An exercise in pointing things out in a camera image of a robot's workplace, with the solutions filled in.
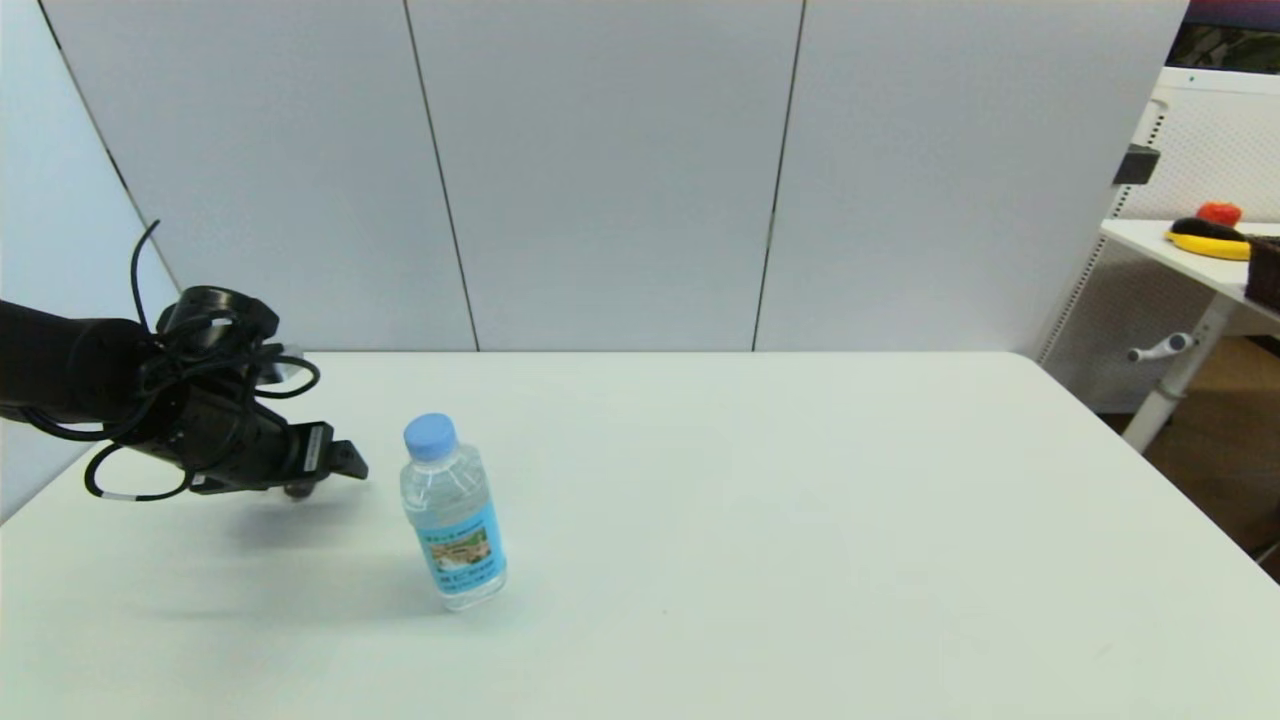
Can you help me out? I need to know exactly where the clear water bottle blue cap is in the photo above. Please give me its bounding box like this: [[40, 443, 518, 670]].
[[399, 413, 508, 611]]

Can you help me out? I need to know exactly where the small black box on pegboard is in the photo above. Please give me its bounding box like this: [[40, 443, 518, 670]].
[[1112, 144, 1161, 187]]

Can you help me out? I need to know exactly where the white side table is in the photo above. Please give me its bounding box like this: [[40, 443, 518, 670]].
[[1099, 219, 1280, 456]]

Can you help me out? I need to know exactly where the yellow banana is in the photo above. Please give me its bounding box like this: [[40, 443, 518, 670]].
[[1164, 230, 1253, 262]]

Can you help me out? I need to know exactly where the dark woven basket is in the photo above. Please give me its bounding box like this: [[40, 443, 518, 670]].
[[1245, 237, 1280, 312]]

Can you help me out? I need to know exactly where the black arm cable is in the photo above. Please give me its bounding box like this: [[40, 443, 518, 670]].
[[20, 220, 323, 503]]

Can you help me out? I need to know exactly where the grey table crank handle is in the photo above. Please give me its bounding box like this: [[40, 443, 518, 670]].
[[1126, 332, 1196, 364]]

